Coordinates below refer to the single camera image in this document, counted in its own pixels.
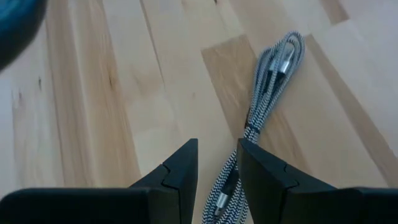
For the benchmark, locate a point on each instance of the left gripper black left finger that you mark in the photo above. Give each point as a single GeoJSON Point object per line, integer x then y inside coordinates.
{"type": "Point", "coordinates": [168, 199]}

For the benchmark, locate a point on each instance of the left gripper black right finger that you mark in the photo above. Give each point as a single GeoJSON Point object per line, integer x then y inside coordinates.
{"type": "Point", "coordinates": [270, 193]}

